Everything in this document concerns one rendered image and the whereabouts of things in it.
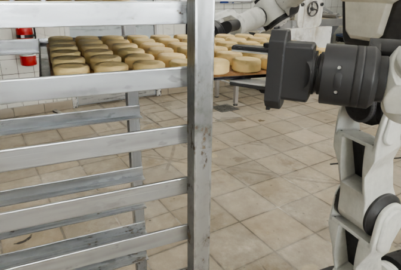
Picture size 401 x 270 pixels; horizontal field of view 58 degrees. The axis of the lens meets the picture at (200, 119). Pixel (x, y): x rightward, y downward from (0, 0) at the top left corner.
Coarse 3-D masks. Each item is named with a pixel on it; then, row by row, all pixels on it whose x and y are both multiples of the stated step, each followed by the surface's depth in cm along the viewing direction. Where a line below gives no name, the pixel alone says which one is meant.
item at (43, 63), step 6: (42, 48) 77; (42, 54) 70; (42, 60) 65; (48, 60) 65; (42, 66) 61; (48, 66) 61; (42, 72) 57; (48, 72) 57; (216, 78) 57; (222, 78) 57; (228, 78) 58; (234, 78) 58; (240, 78) 59
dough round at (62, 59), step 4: (60, 56) 59; (64, 56) 59; (68, 56) 59; (72, 56) 59; (76, 56) 59; (80, 56) 59; (52, 60) 56; (56, 60) 56; (60, 60) 55; (64, 60) 56; (68, 60) 56; (72, 60) 56; (76, 60) 56; (80, 60) 57; (84, 60) 58; (52, 64) 57; (56, 64) 56
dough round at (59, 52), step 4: (52, 52) 62; (56, 52) 62; (60, 52) 62; (64, 52) 62; (68, 52) 62; (72, 52) 62; (76, 52) 63; (80, 52) 64; (52, 56) 61; (56, 56) 61
